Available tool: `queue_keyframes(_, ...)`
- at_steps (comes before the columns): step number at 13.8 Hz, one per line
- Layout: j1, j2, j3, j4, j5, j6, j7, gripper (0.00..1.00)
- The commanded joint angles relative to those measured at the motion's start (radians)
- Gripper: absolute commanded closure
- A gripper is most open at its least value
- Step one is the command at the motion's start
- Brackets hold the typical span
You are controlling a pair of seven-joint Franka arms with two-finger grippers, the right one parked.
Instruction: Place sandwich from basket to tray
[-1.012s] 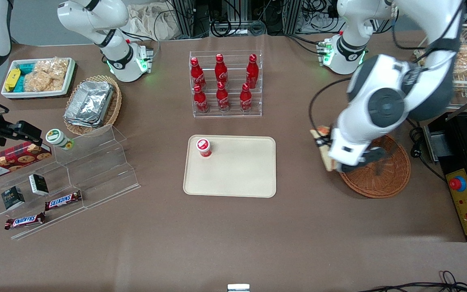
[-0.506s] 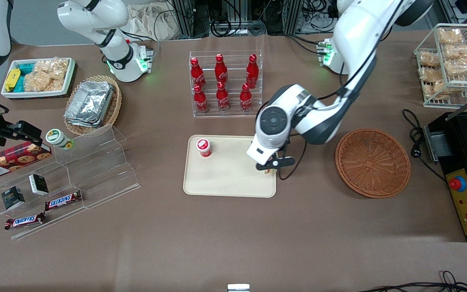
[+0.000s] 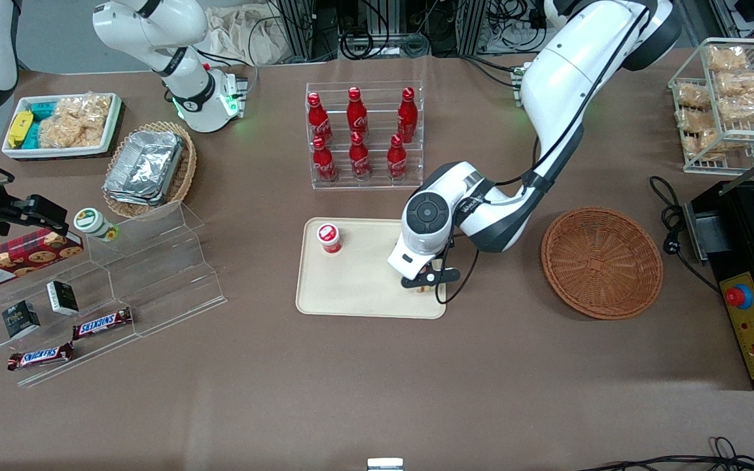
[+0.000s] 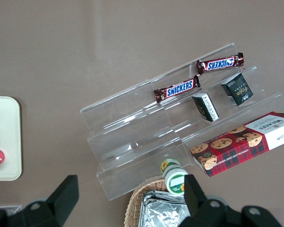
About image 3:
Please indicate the clear bag of fried snacks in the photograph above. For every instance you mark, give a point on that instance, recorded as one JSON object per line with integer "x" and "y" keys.
{"x": 743, "y": 83}
{"x": 747, "y": 108}
{"x": 701, "y": 145}
{"x": 698, "y": 120}
{"x": 727, "y": 59}
{"x": 692, "y": 96}

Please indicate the red emergency stop button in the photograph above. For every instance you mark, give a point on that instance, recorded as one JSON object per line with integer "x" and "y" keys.
{"x": 739, "y": 297}

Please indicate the red tartan Walkers cookie box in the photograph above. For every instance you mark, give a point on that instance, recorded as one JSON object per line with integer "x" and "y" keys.
{"x": 23, "y": 256}

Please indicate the clear acrylic stepped display stand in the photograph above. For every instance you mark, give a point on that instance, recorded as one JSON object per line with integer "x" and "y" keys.
{"x": 89, "y": 356}
{"x": 161, "y": 275}

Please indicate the aluminium frame profile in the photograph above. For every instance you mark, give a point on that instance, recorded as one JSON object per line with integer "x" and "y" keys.
{"x": 295, "y": 29}

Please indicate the red and white cup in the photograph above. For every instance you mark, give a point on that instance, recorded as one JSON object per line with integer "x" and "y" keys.
{"x": 329, "y": 239}

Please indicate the black box with white side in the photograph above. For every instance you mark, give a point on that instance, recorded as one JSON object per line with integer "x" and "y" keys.
{"x": 63, "y": 297}

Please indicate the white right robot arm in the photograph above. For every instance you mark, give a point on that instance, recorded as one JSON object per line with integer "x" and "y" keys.
{"x": 187, "y": 85}

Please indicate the clear bag of rice crackers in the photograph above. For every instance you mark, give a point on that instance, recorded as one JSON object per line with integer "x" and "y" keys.
{"x": 56, "y": 134}
{"x": 89, "y": 111}

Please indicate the white green-label yogurt bottle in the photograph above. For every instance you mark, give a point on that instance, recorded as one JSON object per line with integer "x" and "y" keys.
{"x": 92, "y": 221}

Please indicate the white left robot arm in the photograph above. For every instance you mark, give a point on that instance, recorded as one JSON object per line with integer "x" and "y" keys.
{"x": 567, "y": 85}

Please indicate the stack of silver foil trays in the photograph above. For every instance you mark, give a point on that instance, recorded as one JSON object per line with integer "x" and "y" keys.
{"x": 144, "y": 167}

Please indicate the black countertop appliance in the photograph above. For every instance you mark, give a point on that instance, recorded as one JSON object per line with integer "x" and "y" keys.
{"x": 730, "y": 248}

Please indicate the small sandwich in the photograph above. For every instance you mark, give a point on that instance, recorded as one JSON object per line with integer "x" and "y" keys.
{"x": 426, "y": 288}

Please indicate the red cola bottle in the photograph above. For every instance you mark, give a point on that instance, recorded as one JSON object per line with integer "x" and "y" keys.
{"x": 324, "y": 163}
{"x": 318, "y": 118}
{"x": 396, "y": 160}
{"x": 359, "y": 160}
{"x": 407, "y": 114}
{"x": 357, "y": 111}

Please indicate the small white grey box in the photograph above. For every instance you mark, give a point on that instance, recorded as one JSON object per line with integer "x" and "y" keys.
{"x": 385, "y": 464}

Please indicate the black box with gold print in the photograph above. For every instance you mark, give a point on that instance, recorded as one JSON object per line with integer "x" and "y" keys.
{"x": 20, "y": 319}

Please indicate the empty round brown wicker basket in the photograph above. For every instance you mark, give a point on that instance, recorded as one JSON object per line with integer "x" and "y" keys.
{"x": 603, "y": 261}

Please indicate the cream cloth bag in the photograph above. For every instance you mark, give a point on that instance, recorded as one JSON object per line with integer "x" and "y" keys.
{"x": 239, "y": 33}

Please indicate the clear acrylic bottle rack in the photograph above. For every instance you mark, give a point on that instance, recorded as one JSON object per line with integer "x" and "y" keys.
{"x": 377, "y": 98}

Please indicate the cream plastic serving tray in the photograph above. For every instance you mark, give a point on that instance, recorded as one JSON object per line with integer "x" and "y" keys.
{"x": 364, "y": 281}

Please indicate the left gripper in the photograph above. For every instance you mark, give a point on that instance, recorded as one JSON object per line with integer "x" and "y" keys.
{"x": 440, "y": 255}

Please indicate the white rectangular snack bin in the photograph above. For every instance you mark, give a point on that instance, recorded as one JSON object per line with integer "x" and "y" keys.
{"x": 112, "y": 124}

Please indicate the yellow snack packet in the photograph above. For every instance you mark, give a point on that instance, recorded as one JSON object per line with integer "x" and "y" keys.
{"x": 19, "y": 129}

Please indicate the teal snack packet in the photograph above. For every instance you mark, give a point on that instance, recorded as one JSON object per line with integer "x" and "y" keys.
{"x": 40, "y": 121}

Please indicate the wicker basket holding foil trays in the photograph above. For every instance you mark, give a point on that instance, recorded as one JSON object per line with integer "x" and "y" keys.
{"x": 187, "y": 167}

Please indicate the Snickers chocolate bar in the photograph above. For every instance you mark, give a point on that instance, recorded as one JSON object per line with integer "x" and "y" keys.
{"x": 102, "y": 322}
{"x": 40, "y": 356}

